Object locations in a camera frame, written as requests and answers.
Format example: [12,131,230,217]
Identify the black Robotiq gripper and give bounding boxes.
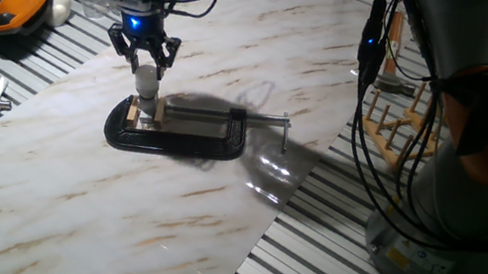
[100,0,189,83]

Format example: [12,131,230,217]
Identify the black iron C-clamp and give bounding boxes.
[100,81,296,179]

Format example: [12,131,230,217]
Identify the small wooden block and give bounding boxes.
[123,92,145,130]
[150,94,171,131]

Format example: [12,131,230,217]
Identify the black cable bundle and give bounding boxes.
[324,0,488,260]

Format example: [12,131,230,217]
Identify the wooden handle hammer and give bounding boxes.
[371,8,430,99]

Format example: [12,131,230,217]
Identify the white egg-shaped object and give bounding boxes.
[44,0,74,32]

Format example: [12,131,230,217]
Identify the wooden peg rack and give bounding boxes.
[351,70,450,180]

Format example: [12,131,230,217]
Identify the marble pattern mat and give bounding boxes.
[0,0,401,274]

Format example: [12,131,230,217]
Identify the white light bulb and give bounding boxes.
[130,62,165,99]

